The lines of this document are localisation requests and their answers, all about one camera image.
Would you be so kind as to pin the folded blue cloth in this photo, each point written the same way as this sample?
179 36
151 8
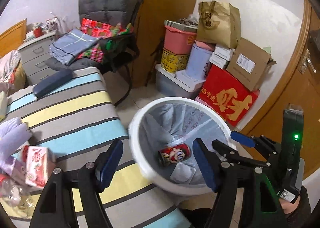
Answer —
69 46

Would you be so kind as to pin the striped bed cover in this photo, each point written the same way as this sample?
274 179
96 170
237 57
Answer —
77 122

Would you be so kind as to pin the wooden wardrobe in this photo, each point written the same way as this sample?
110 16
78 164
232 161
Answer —
160 17

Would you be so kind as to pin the wooden door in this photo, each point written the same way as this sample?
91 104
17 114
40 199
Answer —
299 85

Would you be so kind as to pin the red cartoon can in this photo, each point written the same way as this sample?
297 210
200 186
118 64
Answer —
174 154

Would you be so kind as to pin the brown cardboard box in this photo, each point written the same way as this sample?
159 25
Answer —
250 64

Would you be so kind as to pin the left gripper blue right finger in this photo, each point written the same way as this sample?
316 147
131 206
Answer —
207 162

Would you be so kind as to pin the dark blue glasses case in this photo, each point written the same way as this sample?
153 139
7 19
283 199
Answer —
52 82

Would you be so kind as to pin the red gift box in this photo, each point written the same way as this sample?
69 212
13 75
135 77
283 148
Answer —
227 96

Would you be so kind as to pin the yellow patterned box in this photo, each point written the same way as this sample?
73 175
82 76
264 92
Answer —
172 62

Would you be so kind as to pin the pink plastic bin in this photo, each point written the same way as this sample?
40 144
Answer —
178 41

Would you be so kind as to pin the person's right hand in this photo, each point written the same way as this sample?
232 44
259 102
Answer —
287 206

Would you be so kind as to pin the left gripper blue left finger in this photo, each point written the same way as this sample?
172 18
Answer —
106 164

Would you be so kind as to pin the wooden headboard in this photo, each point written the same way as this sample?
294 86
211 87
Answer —
13 37

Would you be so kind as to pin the light blue cylinder container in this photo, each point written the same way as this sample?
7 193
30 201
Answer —
198 62

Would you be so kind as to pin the brown paper bag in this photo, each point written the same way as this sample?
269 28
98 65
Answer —
219 23

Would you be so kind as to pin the strawberry milk carton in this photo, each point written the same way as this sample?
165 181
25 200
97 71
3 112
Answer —
39 164

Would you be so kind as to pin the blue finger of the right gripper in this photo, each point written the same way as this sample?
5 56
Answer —
242 139

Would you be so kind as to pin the clear storage box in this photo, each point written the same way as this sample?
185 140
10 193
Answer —
169 85

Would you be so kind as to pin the grey drawer nightstand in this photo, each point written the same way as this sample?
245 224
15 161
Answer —
33 54

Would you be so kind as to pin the grey cushioned chair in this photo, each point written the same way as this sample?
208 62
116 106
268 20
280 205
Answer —
112 21

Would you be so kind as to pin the red cup on nightstand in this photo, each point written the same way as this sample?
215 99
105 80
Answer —
37 31

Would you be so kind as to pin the clear cola bottle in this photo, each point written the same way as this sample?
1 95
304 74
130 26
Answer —
16 196

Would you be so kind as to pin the lilac bed quilt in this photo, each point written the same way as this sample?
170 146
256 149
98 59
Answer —
13 77

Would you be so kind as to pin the white trash bin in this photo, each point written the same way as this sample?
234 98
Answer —
170 121

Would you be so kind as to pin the white small boxes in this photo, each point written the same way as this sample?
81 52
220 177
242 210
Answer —
221 56

